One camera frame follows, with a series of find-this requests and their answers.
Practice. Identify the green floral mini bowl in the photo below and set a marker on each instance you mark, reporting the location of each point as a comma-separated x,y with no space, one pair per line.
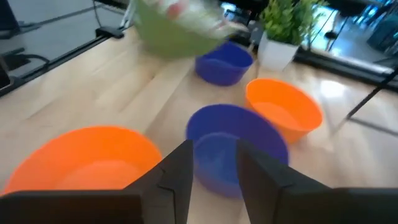
168,40

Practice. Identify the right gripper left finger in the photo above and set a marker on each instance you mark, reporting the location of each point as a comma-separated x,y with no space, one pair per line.
168,186

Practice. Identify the blue plastic mini bowl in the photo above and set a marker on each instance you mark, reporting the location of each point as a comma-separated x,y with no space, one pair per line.
217,124
222,70

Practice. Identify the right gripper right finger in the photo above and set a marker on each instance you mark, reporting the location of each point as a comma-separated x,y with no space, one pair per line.
267,193

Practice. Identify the orange plastic mini bowl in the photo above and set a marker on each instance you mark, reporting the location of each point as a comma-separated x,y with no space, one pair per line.
84,155
280,109

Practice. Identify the artificial plant in white pot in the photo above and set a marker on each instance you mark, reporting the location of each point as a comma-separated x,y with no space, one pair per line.
276,53

